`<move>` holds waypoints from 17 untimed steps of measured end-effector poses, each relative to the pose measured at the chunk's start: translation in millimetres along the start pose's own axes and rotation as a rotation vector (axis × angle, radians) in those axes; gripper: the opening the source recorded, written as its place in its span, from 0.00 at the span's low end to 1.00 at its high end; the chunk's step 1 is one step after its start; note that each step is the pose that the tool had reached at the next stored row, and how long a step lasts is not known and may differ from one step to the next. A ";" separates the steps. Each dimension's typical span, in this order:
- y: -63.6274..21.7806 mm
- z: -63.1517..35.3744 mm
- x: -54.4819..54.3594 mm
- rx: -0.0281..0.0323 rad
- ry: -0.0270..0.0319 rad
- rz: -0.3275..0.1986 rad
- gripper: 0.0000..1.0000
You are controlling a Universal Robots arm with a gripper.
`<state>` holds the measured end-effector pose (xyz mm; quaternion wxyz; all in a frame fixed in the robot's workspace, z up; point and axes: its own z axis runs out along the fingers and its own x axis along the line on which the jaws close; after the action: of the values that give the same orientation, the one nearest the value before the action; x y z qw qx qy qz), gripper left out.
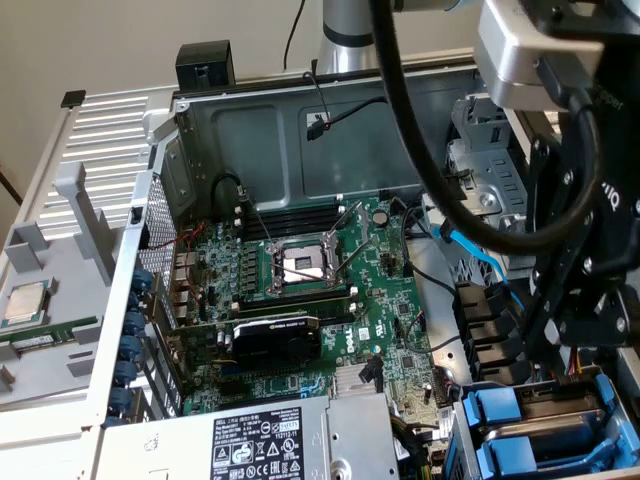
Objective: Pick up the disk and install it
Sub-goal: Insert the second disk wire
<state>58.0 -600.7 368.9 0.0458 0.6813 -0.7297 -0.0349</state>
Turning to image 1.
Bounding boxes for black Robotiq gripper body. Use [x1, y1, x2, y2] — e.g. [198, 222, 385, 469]
[566, 34, 640, 284]

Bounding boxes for empty blue disk carrier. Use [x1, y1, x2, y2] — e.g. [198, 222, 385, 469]
[473, 427, 627, 477]

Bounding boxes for silver metal disk bay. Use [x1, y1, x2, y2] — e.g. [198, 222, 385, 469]
[443, 363, 640, 480]

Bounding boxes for green Dell motherboard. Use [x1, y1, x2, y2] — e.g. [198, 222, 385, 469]
[169, 197, 454, 446]

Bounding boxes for metal socket cover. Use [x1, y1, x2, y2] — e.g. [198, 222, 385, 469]
[327, 199, 370, 251]

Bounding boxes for thin metal locking lever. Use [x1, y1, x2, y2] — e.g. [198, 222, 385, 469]
[332, 237, 376, 280]
[238, 189, 276, 251]

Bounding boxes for black RAM slot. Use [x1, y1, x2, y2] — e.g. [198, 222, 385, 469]
[245, 217, 347, 232]
[249, 204, 347, 219]
[248, 210, 347, 225]
[242, 223, 347, 239]

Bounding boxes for CPU socket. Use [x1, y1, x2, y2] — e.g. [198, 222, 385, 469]
[264, 232, 351, 297]

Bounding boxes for silver finned heatsink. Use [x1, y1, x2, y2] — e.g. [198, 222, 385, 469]
[333, 367, 387, 400]

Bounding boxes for black Nvidia graphics card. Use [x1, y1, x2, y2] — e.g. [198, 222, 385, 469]
[169, 312, 324, 372]

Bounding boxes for open black silver PC case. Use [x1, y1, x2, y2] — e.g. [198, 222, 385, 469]
[0, 52, 640, 480]

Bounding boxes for black box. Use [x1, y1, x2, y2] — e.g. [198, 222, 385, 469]
[175, 42, 236, 92]

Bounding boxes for silver power supply unit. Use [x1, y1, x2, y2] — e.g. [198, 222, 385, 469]
[97, 392, 401, 480]

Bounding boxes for grey plastic parts rack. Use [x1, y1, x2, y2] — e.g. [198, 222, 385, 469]
[0, 162, 121, 409]

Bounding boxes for green RAM stick with label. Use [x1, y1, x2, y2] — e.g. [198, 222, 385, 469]
[0, 323, 97, 354]

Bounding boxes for silver CPU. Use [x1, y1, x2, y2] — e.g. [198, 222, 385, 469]
[2, 283, 52, 332]

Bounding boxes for yellow red black power wires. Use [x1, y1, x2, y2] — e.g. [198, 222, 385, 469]
[564, 344, 586, 379]

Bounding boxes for silver metal drive bracket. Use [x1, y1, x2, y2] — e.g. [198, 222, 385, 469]
[419, 94, 542, 237]

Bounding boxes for light blue SATA wire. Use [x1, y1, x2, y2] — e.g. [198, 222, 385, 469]
[432, 224, 527, 322]

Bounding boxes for black plastic cable holder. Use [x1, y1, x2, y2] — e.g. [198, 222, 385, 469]
[452, 280, 532, 387]

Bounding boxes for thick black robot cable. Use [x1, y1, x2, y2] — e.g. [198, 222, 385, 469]
[372, 0, 604, 257]

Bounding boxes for short red black wire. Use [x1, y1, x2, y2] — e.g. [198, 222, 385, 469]
[403, 311, 427, 347]

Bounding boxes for long black wire with connector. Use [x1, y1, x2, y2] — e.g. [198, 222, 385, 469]
[304, 96, 471, 202]

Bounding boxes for short black wire with connector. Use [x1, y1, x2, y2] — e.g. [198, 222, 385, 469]
[360, 355, 385, 395]

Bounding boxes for thin red black wire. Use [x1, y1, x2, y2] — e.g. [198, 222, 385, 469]
[148, 221, 207, 252]
[305, 71, 335, 130]

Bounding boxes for thin black hanging cable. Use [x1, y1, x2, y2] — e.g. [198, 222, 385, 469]
[283, 0, 308, 71]

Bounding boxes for black looped wire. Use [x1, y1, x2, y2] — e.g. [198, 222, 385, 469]
[211, 171, 251, 209]

